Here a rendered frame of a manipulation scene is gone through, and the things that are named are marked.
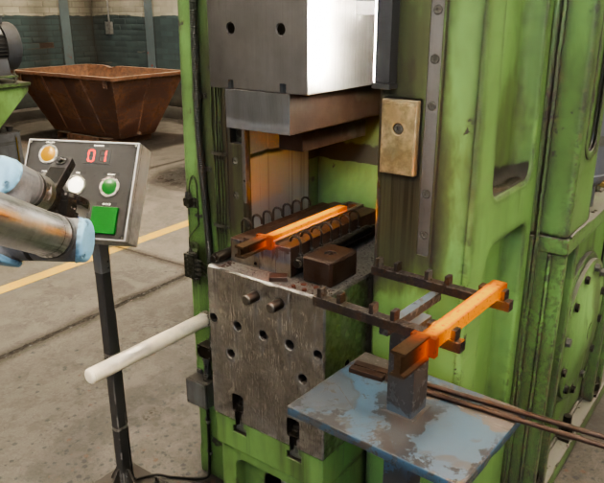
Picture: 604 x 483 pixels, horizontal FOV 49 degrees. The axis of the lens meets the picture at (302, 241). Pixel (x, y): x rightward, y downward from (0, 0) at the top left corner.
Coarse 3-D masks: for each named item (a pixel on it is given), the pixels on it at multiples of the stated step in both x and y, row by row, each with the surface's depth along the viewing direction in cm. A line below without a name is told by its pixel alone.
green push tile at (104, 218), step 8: (96, 208) 179; (104, 208) 179; (112, 208) 178; (96, 216) 179; (104, 216) 178; (112, 216) 178; (96, 224) 178; (104, 224) 178; (112, 224) 177; (96, 232) 178; (104, 232) 177; (112, 232) 177
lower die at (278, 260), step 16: (320, 208) 196; (352, 208) 192; (368, 208) 195; (272, 224) 184; (288, 224) 181; (320, 224) 180; (336, 224) 180; (352, 224) 184; (368, 224) 191; (240, 240) 172; (288, 240) 168; (304, 240) 168; (256, 256) 170; (272, 256) 166; (288, 256) 163; (288, 272) 165
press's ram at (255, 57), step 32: (224, 0) 154; (256, 0) 148; (288, 0) 143; (320, 0) 144; (352, 0) 154; (224, 32) 156; (256, 32) 151; (288, 32) 146; (320, 32) 146; (352, 32) 156; (224, 64) 159; (256, 64) 153; (288, 64) 148; (320, 64) 149; (352, 64) 159
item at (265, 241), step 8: (336, 208) 189; (344, 208) 191; (312, 216) 182; (320, 216) 182; (328, 216) 184; (296, 224) 175; (304, 224) 176; (272, 232) 169; (280, 232) 169; (288, 232) 170; (248, 240) 162; (256, 240) 162; (264, 240) 163; (272, 240) 164; (240, 248) 158; (248, 248) 160; (256, 248) 162; (264, 248) 164; (272, 248) 165; (240, 256) 158; (248, 256) 159
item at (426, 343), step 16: (480, 288) 128; (496, 288) 128; (464, 304) 121; (480, 304) 122; (448, 320) 115; (464, 320) 117; (416, 336) 107; (432, 336) 108; (448, 336) 113; (400, 352) 102; (416, 352) 106; (432, 352) 108; (400, 368) 102; (416, 368) 105
